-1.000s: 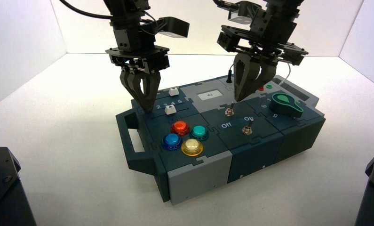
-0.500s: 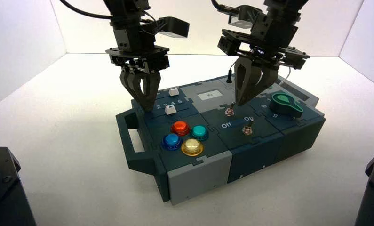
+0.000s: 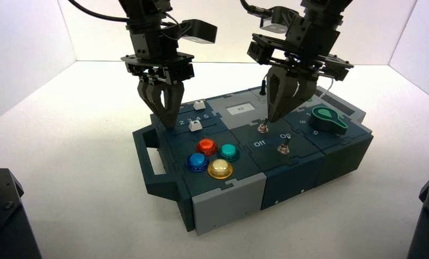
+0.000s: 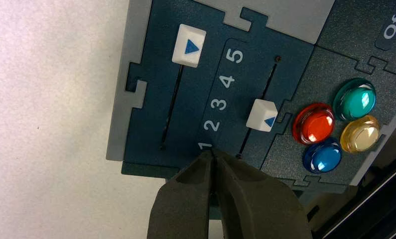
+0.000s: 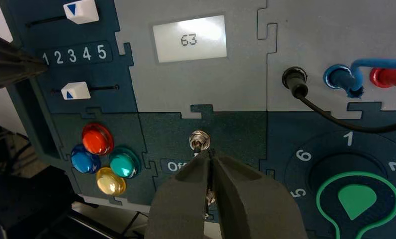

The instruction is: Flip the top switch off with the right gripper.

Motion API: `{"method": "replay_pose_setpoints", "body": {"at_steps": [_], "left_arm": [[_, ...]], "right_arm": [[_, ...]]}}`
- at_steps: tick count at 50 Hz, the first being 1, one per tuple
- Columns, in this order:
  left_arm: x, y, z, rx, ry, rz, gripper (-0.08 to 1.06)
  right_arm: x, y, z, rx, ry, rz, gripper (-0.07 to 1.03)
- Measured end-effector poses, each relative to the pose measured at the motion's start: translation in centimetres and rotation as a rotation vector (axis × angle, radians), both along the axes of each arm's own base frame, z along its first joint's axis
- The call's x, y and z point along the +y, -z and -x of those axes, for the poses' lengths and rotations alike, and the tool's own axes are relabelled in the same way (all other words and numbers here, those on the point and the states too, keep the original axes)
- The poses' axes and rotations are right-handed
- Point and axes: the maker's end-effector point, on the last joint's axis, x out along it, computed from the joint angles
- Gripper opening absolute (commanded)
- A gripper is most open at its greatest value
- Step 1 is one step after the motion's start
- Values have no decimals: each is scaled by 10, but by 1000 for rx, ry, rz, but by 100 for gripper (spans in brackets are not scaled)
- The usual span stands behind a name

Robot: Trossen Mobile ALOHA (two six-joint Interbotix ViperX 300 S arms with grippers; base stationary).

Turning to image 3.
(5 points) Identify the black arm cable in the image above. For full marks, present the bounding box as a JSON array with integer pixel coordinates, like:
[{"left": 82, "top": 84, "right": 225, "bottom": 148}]
[
  {"left": 68, "top": 0, "right": 131, "bottom": 23},
  {"left": 240, "top": 0, "right": 273, "bottom": 17}
]

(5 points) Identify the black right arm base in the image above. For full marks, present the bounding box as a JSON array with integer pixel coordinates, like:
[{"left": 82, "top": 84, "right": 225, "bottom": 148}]
[{"left": 407, "top": 172, "right": 429, "bottom": 259}]

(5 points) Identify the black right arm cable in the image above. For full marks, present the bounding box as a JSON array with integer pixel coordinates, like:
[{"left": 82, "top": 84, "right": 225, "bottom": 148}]
[{"left": 240, "top": 0, "right": 273, "bottom": 17}]

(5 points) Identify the thin white wire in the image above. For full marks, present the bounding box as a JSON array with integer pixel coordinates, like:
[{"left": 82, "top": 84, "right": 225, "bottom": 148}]
[{"left": 321, "top": 78, "right": 335, "bottom": 99}]

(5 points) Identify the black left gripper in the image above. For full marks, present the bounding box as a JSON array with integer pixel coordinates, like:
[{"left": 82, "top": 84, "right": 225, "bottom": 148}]
[{"left": 120, "top": 30, "right": 195, "bottom": 130}]

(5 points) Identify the green rotary knob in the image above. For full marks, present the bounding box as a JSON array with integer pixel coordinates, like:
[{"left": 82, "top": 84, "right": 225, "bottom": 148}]
[{"left": 309, "top": 105, "right": 349, "bottom": 135}]

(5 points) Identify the dark teal grey control box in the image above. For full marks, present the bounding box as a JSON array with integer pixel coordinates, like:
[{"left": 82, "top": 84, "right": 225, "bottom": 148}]
[{"left": 132, "top": 84, "right": 374, "bottom": 236}]

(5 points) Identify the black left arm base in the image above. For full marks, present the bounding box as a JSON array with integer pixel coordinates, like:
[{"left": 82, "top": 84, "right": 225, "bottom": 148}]
[{"left": 0, "top": 168, "right": 43, "bottom": 259}]

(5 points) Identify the yellow round push button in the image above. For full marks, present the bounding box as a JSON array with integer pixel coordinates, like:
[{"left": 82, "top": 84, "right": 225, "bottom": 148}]
[{"left": 207, "top": 159, "right": 234, "bottom": 180}]

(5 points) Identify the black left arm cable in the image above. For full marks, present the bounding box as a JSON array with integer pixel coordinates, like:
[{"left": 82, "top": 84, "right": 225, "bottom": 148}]
[{"left": 68, "top": 0, "right": 131, "bottom": 23}]

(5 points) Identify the small white display screen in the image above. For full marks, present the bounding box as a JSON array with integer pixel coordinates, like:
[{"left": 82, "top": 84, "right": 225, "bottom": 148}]
[{"left": 227, "top": 103, "right": 258, "bottom": 116}]

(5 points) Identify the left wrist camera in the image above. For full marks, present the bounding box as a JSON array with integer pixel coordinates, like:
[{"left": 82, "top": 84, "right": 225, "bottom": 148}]
[{"left": 178, "top": 19, "right": 218, "bottom": 45}]

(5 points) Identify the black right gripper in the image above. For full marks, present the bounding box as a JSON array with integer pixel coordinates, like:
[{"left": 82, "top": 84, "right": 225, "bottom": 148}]
[{"left": 247, "top": 15, "right": 355, "bottom": 124}]

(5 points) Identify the blue round push button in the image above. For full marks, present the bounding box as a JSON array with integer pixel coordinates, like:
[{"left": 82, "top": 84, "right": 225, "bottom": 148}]
[{"left": 185, "top": 153, "right": 210, "bottom": 173}]

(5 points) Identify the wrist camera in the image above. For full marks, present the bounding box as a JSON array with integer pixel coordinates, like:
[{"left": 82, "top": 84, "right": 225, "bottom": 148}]
[
  {"left": 258, "top": 7, "right": 298, "bottom": 35},
  {"left": 178, "top": 19, "right": 218, "bottom": 45}
]

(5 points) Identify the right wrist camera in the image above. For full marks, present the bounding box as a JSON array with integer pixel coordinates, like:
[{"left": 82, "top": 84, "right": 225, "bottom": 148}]
[{"left": 258, "top": 7, "right": 298, "bottom": 35}]

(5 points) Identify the red round push button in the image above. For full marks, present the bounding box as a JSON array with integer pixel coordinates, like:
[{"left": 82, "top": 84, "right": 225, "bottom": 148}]
[{"left": 196, "top": 138, "right": 219, "bottom": 156}]

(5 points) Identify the teal round push button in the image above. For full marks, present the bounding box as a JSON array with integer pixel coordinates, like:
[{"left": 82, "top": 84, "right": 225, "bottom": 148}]
[{"left": 217, "top": 144, "right": 241, "bottom": 162}]

